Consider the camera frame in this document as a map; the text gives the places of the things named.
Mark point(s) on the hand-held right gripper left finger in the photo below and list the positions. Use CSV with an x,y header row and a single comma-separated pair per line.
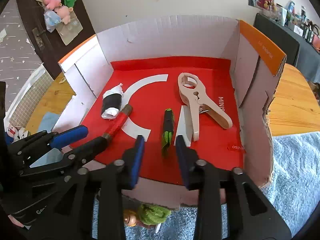
x,y
137,160

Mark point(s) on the beige large plastic clip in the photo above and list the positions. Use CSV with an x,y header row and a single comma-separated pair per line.
x,y
200,105

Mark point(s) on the white red printed packet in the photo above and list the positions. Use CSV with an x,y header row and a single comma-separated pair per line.
x,y
12,132

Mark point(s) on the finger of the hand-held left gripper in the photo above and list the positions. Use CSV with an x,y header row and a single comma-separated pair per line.
x,y
70,136
92,148

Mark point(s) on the row of bottles and boxes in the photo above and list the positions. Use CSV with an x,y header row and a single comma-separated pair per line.
x,y
300,25

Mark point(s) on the black roll with white tissue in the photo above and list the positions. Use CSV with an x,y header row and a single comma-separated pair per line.
x,y
111,102

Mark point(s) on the red thread spool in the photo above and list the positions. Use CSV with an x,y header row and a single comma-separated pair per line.
x,y
117,123

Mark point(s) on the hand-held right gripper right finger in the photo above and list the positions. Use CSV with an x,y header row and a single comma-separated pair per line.
x,y
183,162

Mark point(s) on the table with dark cloth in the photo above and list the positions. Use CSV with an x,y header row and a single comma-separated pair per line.
x,y
280,35

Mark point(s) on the green plush toy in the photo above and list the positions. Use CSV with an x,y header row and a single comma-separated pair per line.
x,y
68,0

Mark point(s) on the orange cardboard box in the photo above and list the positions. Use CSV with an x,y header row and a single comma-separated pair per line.
x,y
162,42

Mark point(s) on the beige paper bag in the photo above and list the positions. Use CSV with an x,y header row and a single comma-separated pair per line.
x,y
70,32

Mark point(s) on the green-haired doll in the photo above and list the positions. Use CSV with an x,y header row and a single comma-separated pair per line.
x,y
152,213

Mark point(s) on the blue fluffy towel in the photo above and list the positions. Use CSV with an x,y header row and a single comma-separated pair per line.
x,y
295,167

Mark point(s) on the pink plush with white cap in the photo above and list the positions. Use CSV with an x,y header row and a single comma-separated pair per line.
x,y
51,1

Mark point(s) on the pink plush pig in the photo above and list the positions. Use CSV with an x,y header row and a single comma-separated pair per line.
x,y
63,13

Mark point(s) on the person's left hand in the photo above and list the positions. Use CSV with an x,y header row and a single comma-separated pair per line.
x,y
16,221

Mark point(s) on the clear plastic bag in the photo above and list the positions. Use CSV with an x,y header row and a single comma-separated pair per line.
x,y
51,21

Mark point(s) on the black green foil packet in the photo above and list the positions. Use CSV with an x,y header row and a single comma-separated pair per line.
x,y
168,125

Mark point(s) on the small beige tag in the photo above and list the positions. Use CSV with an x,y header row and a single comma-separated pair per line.
x,y
62,81

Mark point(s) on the white round-button device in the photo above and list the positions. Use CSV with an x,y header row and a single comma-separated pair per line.
x,y
23,133

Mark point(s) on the blonde pink doll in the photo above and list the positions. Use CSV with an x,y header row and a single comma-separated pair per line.
x,y
130,220

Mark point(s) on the dark brown door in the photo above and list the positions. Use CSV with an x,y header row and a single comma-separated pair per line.
x,y
75,45

